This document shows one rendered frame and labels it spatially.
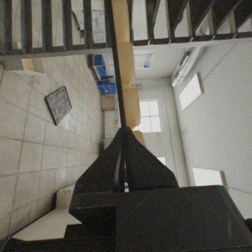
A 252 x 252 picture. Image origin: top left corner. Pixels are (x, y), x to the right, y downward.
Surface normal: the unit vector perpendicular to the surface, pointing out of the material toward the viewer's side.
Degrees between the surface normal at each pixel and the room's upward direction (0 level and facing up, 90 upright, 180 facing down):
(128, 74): 87
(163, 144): 90
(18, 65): 90
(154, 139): 90
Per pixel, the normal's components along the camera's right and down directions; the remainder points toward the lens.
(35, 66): 0.00, 0.25
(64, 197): -0.04, -0.27
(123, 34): 0.10, 0.89
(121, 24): 0.07, 0.65
